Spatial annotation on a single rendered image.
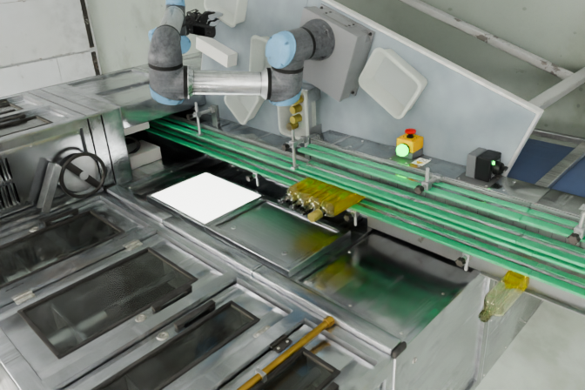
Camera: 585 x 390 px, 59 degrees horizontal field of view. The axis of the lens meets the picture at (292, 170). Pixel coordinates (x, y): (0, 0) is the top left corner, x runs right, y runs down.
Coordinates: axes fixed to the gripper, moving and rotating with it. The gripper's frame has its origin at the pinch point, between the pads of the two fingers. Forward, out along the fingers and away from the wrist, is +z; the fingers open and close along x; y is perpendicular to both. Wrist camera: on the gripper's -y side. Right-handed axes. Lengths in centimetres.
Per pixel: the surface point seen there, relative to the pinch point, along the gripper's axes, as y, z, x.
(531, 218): -156, -11, -5
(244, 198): -55, -34, 52
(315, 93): -59, 1, 11
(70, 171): 7, -82, 51
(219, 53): -1.6, -3.3, 17.2
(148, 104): 14, -36, 40
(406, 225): -123, -17, 23
